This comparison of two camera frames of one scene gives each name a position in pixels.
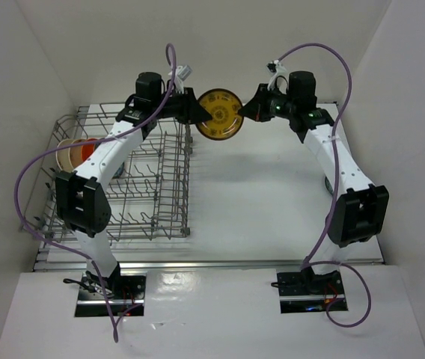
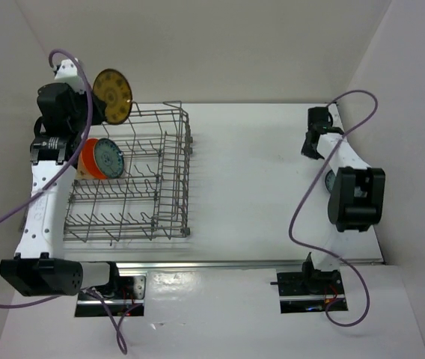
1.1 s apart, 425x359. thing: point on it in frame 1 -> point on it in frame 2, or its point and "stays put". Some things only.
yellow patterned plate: [223, 105] -> [112, 87]
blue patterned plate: [328, 185] stays put
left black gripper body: [174, 107] -> [78, 121]
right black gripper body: [277, 105] -> [309, 151]
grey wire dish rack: [150, 194] stays put
